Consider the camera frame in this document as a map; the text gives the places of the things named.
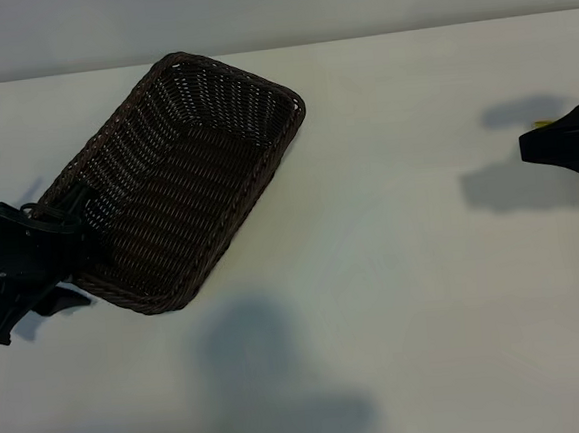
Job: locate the dark brown wicker basket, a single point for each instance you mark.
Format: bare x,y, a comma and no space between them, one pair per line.
191,184

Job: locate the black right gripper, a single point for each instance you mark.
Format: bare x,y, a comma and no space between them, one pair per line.
575,144

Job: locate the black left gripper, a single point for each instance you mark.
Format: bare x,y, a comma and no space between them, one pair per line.
26,252

